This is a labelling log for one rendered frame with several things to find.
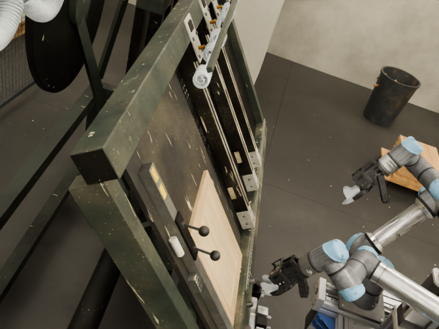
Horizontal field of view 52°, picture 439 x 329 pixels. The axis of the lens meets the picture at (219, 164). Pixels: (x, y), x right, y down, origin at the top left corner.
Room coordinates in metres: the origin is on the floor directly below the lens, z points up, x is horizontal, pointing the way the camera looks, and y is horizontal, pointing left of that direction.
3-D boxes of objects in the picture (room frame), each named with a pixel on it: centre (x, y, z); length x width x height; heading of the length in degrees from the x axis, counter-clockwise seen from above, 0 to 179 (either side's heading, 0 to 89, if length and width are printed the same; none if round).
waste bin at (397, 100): (5.66, -1.82, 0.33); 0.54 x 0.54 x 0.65
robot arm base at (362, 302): (1.49, -0.84, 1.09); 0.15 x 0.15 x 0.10
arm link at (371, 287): (1.50, -0.84, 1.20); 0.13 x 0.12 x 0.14; 31
